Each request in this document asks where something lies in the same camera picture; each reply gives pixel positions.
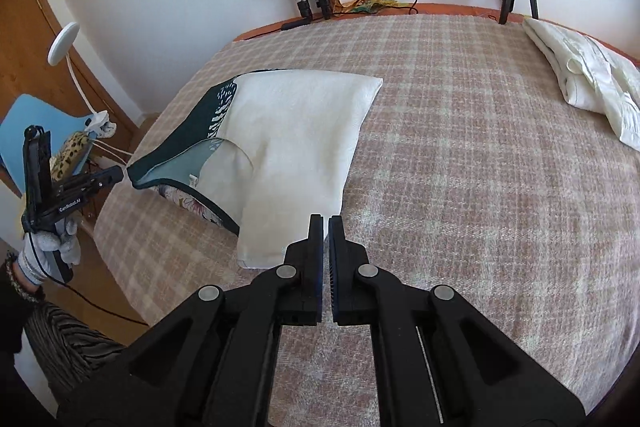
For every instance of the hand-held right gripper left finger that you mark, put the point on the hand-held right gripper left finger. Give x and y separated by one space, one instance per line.
315 257

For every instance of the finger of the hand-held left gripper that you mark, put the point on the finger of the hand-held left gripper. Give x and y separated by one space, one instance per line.
97 179
37 167

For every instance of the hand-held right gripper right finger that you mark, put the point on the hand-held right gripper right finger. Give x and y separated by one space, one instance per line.
336 257

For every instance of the teal and white tree-print t-shirt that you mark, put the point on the teal and white tree-print t-shirt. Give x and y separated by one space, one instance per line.
300 132

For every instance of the person's left forearm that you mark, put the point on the person's left forearm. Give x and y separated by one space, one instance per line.
20 279

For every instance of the person's left hand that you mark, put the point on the person's left hand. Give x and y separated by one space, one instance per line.
46 244

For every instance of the leopard print cloth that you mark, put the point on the leopard print cloth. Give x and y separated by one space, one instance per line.
70 154

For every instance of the light blue chair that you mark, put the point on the light blue chair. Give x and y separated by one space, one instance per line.
30 112

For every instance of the zebra striped garment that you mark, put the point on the zebra striped garment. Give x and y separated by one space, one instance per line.
75 337

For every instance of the white clip desk lamp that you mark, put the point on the white clip desk lamp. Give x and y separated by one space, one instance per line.
62 42

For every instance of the pink plaid blanket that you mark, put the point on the pink plaid blanket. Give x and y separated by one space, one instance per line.
450 182

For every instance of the orange bed sheet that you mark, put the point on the orange bed sheet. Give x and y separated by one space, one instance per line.
260 31

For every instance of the folded white shirt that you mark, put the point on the folded white shirt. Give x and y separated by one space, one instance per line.
590 72

